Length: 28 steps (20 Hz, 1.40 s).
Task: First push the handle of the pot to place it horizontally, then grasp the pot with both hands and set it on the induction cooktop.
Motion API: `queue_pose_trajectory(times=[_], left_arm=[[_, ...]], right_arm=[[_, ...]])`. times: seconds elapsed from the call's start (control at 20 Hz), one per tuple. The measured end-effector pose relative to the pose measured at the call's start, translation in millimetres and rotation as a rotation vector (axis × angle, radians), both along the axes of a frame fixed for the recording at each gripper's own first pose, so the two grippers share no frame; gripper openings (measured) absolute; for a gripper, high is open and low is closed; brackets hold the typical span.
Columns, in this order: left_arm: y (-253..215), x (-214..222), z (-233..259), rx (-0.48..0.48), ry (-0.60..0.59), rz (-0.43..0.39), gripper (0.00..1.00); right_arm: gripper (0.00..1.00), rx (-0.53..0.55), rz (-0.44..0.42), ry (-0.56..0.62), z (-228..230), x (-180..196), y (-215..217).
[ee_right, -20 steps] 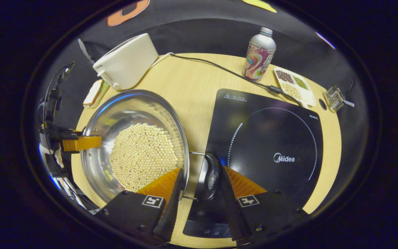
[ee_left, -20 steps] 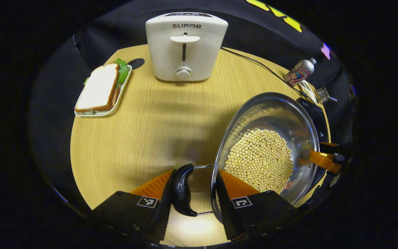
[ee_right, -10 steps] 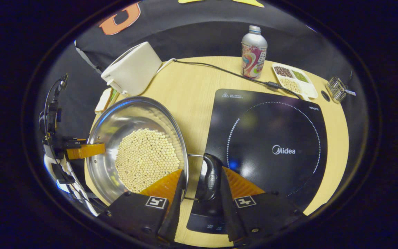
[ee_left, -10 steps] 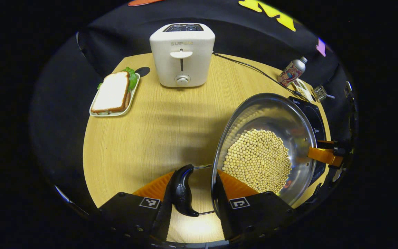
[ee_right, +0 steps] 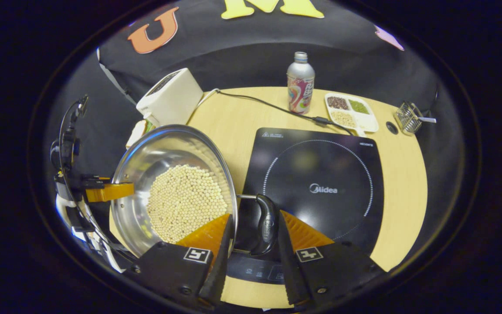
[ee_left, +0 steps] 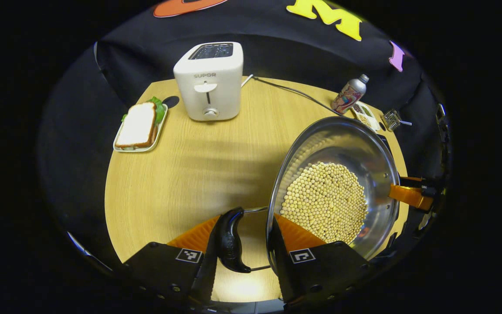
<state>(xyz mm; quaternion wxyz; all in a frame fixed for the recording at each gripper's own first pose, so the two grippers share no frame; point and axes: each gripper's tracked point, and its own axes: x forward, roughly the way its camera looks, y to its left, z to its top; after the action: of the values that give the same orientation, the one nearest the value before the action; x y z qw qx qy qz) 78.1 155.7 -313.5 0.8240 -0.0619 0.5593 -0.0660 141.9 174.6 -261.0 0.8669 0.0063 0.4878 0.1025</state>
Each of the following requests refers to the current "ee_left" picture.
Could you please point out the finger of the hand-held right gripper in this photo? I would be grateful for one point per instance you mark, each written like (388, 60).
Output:
(434, 182)
(408, 196)

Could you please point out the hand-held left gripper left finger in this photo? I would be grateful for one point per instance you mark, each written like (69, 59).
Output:
(205, 270)

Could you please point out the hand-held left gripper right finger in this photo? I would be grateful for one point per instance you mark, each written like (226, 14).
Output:
(283, 270)

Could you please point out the black induction cooktop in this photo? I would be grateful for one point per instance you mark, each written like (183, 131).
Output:
(385, 143)

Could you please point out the stainless steel pot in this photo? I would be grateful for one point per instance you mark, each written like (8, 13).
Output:
(334, 139)

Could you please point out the black metal stand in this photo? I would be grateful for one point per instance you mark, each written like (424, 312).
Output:
(445, 135)

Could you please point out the pile of soybeans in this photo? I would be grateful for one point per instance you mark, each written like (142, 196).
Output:
(325, 200)

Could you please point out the white divided seasoning dish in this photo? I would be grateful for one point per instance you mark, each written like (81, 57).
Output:
(364, 117)

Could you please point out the silver printed bottle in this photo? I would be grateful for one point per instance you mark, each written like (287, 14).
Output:
(349, 96)

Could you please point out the sandwich with lettuce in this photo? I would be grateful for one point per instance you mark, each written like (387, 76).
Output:
(137, 124)

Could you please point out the black round table grommet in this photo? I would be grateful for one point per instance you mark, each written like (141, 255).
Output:
(171, 102)

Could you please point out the white toaster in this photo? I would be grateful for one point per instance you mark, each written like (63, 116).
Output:
(225, 96)

